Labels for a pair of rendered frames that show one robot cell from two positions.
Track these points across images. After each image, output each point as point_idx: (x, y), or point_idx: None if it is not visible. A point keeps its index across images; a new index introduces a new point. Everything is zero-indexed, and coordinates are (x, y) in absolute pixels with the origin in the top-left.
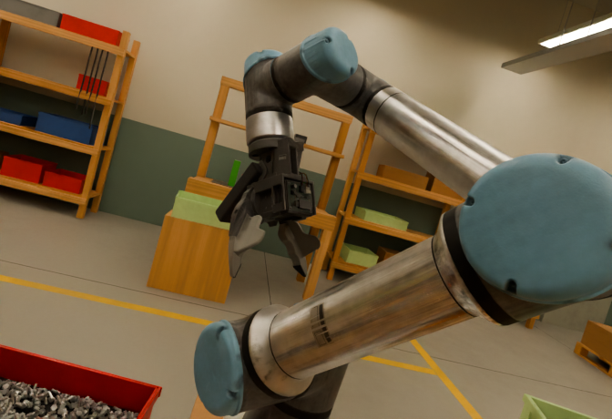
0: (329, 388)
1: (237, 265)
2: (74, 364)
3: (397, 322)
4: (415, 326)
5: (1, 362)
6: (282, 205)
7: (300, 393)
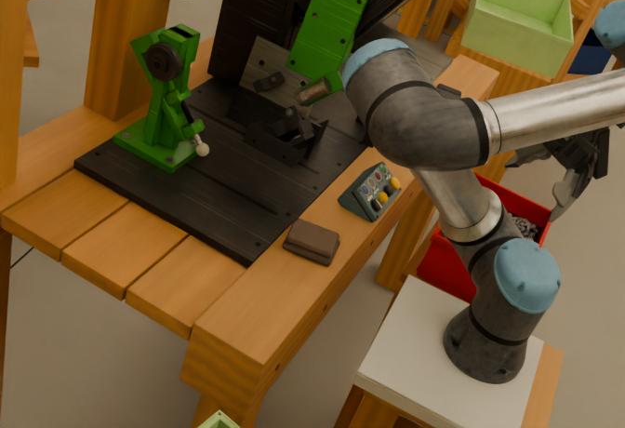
0: (481, 296)
1: (511, 161)
2: (539, 246)
3: None
4: None
5: (543, 229)
6: None
7: (443, 232)
